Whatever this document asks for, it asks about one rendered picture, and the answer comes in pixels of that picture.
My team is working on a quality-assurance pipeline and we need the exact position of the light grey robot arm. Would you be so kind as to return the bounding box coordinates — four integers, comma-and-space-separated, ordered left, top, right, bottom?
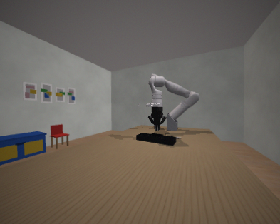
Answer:
146, 74, 199, 120

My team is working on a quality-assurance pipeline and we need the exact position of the black three-compartment bin rack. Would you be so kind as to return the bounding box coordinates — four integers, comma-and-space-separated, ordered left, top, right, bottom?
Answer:
136, 133, 176, 146

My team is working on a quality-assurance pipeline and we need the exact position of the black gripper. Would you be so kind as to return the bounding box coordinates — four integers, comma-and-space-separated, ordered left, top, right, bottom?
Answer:
148, 107, 167, 131

